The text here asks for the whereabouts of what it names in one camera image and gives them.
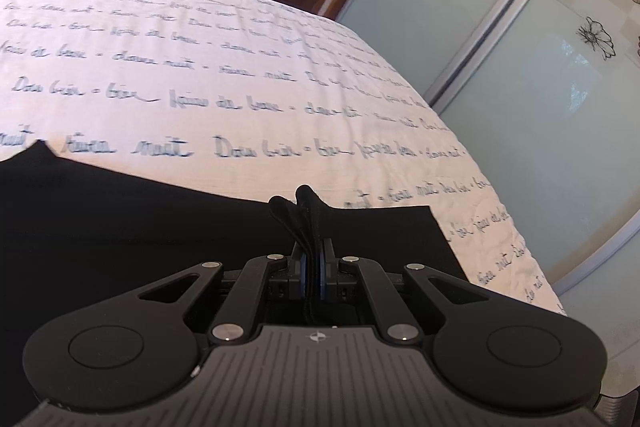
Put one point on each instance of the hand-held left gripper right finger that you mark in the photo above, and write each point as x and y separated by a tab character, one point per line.
327	272

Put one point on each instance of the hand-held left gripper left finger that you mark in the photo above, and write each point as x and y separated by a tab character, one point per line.
298	272

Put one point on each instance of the black pants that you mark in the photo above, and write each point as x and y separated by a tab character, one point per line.
125	217

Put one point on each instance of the white script-printed bedspread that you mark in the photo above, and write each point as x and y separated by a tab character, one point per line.
250	57

